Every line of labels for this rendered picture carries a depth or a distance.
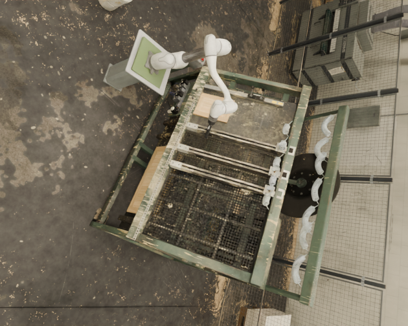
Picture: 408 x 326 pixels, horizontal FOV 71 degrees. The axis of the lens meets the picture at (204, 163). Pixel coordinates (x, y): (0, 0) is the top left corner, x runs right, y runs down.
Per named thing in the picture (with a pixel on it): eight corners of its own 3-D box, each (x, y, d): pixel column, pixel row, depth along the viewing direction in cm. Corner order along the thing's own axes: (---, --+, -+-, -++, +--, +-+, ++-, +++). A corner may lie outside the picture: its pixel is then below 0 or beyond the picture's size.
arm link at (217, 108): (212, 119, 266) (223, 117, 273) (217, 105, 255) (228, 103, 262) (206, 112, 271) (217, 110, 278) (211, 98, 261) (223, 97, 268)
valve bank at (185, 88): (175, 77, 354) (188, 73, 338) (182, 85, 363) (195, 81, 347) (159, 110, 336) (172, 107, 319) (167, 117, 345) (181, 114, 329)
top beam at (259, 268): (301, 90, 336) (303, 84, 326) (309, 92, 333) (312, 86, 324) (249, 283, 255) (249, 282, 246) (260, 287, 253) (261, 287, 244)
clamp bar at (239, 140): (189, 123, 328) (186, 111, 306) (293, 151, 304) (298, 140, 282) (186, 130, 324) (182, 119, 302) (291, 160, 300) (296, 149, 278)
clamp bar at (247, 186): (173, 160, 310) (169, 151, 288) (282, 193, 286) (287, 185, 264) (170, 169, 306) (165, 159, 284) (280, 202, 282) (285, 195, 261)
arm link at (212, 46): (212, 54, 248) (222, 55, 258) (210, 32, 244) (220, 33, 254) (201, 57, 257) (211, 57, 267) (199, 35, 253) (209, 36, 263)
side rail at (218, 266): (143, 235, 285) (140, 233, 275) (250, 274, 263) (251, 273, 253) (139, 242, 283) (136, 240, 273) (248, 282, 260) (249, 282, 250)
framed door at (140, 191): (157, 147, 374) (156, 146, 373) (186, 145, 337) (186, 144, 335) (127, 211, 341) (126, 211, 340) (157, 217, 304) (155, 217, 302)
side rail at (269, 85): (212, 74, 363) (212, 67, 353) (300, 93, 341) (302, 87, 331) (210, 77, 361) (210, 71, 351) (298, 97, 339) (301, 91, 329)
